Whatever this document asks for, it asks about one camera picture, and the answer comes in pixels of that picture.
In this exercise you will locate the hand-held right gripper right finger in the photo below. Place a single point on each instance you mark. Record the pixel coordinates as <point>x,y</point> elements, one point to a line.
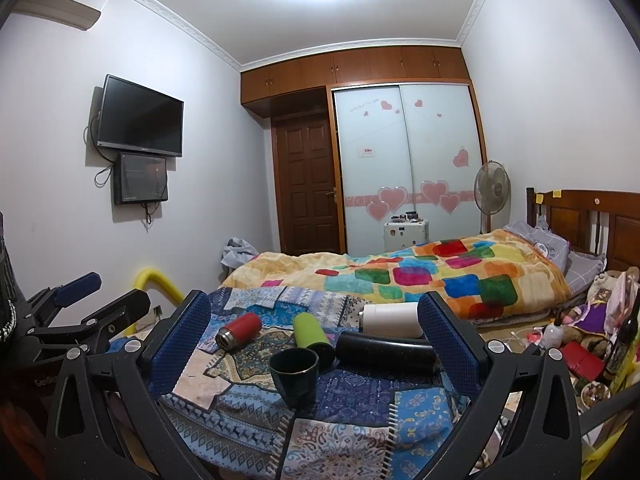
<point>446,342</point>

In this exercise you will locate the colourful squares blanket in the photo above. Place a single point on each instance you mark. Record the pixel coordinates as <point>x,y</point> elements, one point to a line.
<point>450,270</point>

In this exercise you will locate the black thermos bottle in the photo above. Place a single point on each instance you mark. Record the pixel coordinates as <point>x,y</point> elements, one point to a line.
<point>385,355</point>

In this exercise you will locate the sliding wardrobe with hearts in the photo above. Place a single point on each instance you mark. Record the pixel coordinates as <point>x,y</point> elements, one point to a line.
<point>405,160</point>

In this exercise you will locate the yellow foam tube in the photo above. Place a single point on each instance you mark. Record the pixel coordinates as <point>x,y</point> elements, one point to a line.
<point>165,285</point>

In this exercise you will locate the red thermos bottle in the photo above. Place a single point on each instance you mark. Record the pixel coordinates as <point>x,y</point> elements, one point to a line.
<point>239,332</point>

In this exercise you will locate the pink plastic bag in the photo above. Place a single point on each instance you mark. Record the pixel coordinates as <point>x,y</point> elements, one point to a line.
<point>617,300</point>

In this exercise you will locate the standing fan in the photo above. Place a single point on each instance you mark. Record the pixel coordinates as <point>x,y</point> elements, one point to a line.
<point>492,187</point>

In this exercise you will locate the green cup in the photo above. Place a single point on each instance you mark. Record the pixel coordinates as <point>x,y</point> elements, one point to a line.
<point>309,331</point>

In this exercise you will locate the wooden overhead cabinets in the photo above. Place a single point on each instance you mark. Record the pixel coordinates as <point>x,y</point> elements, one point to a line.
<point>350,67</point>

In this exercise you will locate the small white cabinet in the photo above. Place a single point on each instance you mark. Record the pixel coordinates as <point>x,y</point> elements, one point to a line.
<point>406,235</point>

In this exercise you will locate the grey plaid pillow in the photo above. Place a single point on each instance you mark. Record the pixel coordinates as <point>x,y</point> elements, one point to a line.
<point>585,267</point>

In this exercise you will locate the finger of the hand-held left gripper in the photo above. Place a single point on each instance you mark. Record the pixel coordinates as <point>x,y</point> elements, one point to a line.
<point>117,311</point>
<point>75,289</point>

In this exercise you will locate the dark green mug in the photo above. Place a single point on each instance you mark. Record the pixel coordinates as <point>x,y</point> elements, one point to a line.
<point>295,377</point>

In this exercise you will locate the red wallet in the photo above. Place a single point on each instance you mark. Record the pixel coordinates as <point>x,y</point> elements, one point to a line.
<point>585,360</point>

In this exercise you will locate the blue patchwork blanket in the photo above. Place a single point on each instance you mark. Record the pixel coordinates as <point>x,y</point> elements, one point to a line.
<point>350,410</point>

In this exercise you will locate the small wall monitor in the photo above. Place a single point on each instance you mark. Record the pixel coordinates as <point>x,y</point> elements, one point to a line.
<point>141,178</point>

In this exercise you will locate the brown wooden door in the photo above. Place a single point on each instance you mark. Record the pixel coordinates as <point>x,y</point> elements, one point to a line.
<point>307,185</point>

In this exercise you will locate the dark glass bottle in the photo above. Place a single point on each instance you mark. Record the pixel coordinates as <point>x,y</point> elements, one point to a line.
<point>622,345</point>

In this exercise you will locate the grey clothing heap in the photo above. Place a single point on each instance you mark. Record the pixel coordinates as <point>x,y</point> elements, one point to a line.
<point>239,255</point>

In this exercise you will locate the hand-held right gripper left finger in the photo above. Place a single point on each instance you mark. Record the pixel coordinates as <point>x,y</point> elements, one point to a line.
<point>180,342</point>

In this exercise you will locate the air conditioner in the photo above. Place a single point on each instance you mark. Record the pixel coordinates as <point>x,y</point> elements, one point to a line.
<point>65,10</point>

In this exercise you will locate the white squeeze bottle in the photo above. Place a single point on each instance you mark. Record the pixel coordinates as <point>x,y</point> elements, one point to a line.
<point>552,335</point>

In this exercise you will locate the wall television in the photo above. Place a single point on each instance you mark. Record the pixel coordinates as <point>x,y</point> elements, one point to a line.
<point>140,115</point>

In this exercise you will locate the white thermos bottle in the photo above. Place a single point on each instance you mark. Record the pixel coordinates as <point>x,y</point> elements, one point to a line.
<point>392,320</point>

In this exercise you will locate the wooden headboard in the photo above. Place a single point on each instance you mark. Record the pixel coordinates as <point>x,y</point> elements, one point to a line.
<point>575,220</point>

